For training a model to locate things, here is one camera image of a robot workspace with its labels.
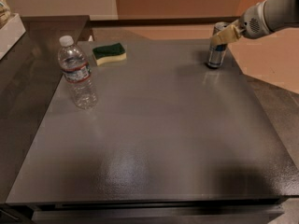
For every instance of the clear plastic water bottle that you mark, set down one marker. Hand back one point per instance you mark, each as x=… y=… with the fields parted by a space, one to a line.
x=77 y=73

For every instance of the dark side counter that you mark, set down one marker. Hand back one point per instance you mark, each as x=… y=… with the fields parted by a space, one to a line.
x=29 y=76

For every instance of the white box on counter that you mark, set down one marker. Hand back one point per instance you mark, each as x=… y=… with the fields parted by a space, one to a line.
x=10 y=34

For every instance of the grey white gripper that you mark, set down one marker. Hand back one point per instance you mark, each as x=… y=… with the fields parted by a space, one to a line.
x=252 y=22

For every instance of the silver blue redbull can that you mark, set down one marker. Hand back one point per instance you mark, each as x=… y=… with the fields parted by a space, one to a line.
x=216 y=53

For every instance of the green yellow sponge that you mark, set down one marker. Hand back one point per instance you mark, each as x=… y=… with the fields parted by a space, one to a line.
x=109 y=54

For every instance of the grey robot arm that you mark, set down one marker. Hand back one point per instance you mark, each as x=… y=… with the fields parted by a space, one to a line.
x=265 y=18

